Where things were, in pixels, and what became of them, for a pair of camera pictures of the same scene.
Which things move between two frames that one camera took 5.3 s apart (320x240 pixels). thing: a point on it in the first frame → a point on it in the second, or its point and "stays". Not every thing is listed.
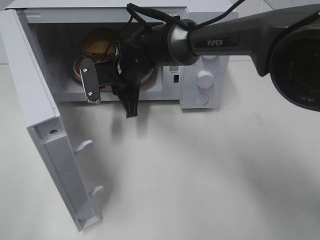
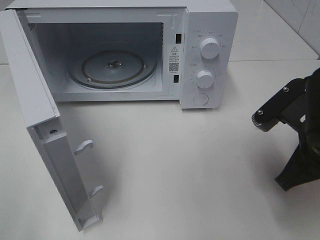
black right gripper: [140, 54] → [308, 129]
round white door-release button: [201, 99] stays
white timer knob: [204, 79] stays
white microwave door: [45, 124] stays
